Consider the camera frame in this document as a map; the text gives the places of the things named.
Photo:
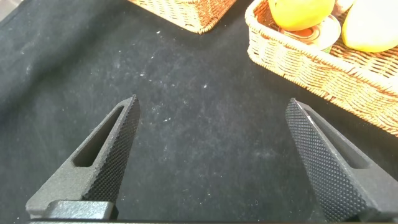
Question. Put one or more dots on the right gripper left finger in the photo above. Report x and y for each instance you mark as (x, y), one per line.
(105, 168)

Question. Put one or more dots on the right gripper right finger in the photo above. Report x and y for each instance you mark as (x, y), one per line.
(329, 168)

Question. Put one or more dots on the orange mandarin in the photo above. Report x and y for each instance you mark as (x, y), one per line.
(298, 12)

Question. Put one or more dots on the wicker basket with food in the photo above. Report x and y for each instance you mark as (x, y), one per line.
(326, 77)

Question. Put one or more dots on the wicker basket with toiletries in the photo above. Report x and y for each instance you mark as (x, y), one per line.
(192, 15)

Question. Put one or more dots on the black tablecloth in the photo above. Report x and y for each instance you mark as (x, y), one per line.
(186, 124)

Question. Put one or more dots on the silver tin can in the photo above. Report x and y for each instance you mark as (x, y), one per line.
(326, 35)

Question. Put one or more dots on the yellow lemon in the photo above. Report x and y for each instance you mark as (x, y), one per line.
(373, 28)

